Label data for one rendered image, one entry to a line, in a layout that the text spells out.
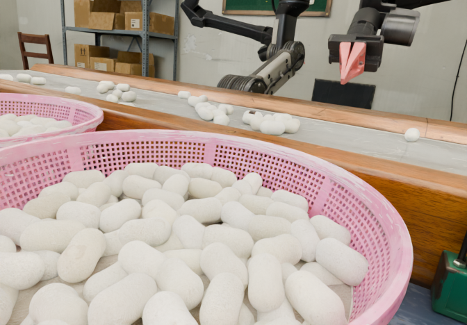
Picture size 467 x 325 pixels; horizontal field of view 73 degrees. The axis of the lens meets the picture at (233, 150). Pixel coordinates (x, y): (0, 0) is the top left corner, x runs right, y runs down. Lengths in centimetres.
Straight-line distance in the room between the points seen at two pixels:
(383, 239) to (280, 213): 7
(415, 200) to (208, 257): 18
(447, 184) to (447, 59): 226
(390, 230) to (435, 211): 11
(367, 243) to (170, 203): 14
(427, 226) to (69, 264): 26
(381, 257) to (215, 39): 287
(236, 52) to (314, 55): 69
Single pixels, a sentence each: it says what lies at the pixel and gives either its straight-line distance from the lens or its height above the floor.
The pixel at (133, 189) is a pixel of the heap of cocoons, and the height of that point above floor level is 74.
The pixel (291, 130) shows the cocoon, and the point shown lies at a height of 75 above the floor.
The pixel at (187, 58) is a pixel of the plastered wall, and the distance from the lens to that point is 317.
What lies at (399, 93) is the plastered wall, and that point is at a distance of 254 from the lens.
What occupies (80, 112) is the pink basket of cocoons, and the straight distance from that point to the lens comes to 48.
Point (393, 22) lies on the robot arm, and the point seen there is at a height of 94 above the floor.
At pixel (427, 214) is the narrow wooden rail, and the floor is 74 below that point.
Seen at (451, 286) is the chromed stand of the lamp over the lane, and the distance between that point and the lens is 30.
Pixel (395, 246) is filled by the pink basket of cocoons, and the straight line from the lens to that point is 18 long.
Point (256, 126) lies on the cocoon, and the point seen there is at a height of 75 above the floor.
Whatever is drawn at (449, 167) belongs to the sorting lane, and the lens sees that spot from 47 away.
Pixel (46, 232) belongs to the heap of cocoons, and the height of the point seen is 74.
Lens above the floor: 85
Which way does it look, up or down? 16 degrees down
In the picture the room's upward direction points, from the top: 5 degrees clockwise
